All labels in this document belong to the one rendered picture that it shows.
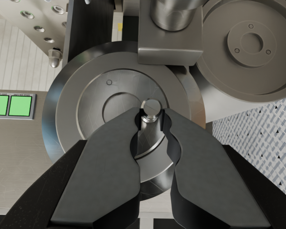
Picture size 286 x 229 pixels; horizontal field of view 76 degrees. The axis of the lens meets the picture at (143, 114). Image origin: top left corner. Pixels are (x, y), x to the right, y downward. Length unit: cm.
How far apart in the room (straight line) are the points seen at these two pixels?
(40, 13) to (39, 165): 35
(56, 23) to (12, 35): 207
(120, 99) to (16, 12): 36
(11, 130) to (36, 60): 175
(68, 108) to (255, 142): 25
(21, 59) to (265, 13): 227
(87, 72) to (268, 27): 18
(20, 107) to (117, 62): 44
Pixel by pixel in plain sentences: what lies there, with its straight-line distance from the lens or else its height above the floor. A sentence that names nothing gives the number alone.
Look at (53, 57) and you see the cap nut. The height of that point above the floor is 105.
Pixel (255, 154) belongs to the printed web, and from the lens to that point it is 30.
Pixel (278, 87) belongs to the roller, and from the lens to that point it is 22.
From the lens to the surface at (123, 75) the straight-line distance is 15.
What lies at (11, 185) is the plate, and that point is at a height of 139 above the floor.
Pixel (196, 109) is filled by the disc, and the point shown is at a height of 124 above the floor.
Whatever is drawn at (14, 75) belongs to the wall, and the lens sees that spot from 233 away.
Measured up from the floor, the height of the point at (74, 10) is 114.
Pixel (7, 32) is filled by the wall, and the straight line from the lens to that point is 257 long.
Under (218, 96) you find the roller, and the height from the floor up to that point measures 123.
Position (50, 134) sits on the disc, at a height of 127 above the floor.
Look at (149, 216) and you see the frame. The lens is 52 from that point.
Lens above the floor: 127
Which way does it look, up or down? 9 degrees down
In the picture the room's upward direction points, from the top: 178 degrees counter-clockwise
